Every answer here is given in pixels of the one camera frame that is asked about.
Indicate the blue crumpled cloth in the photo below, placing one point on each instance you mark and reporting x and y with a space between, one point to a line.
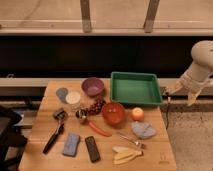
143 130

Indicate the purple bowl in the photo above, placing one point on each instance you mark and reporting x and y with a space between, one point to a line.
92 86

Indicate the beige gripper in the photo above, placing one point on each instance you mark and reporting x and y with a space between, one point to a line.
195 78

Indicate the black chair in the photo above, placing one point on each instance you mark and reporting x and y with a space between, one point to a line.
9 137

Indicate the dark red grapes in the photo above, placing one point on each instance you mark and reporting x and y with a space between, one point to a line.
96 107

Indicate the metal measuring cup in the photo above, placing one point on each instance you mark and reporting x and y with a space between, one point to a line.
82 116

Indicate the green plastic tray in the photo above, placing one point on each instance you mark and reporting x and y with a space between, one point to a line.
137 89

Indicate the black remote control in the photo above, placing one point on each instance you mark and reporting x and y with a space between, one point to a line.
92 149

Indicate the orange fruit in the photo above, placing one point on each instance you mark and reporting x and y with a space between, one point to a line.
137 114

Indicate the blue sponge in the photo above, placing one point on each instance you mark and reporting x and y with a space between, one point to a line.
71 145

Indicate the black handled brush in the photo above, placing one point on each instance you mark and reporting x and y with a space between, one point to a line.
60 116

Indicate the red bowl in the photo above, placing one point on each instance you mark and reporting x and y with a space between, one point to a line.
113 113

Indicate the metal fork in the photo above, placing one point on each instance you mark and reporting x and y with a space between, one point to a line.
135 142

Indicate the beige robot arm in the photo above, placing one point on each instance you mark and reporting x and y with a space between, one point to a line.
202 54

